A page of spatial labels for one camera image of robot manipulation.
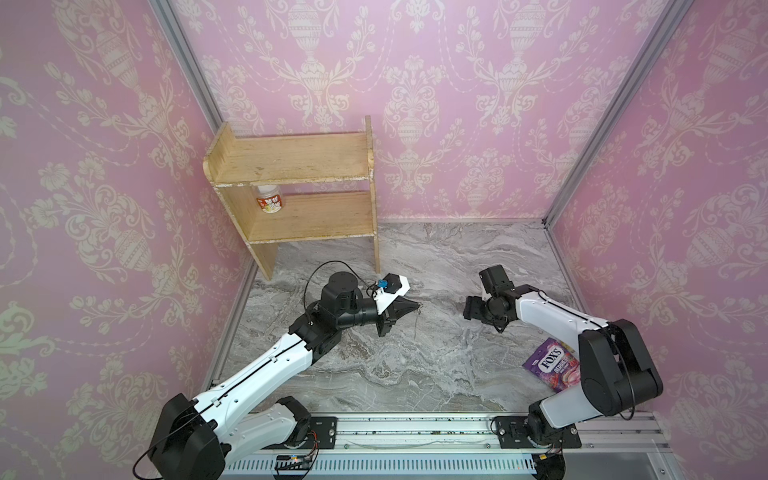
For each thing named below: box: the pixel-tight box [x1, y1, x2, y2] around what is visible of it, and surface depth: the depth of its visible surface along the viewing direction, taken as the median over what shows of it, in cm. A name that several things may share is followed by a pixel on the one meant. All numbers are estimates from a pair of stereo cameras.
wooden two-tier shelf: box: [202, 115, 375, 187], surface depth 76 cm
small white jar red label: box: [256, 184, 283, 214], surface depth 94 cm
